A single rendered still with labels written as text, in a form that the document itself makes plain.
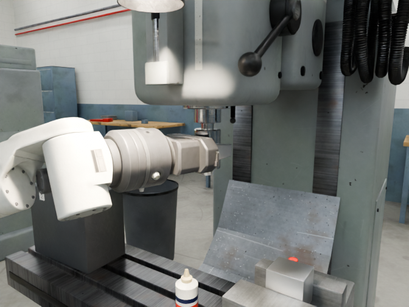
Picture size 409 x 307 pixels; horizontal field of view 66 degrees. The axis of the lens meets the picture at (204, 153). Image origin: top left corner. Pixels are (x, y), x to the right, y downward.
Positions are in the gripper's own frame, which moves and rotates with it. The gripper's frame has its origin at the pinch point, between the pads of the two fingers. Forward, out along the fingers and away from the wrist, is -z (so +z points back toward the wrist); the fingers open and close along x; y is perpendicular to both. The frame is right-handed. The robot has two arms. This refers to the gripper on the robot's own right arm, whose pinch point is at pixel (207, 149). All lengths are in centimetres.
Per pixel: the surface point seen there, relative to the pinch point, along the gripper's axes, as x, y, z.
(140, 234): 161, 93, -80
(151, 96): 2.7, -9.1, 9.6
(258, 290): -12.9, 20.6, 0.6
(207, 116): -1.7, -6.0, 1.7
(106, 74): 623, -62, -276
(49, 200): 40.3, 16.0, 15.4
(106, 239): 29.5, 25.2, 6.2
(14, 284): 47, 39, 23
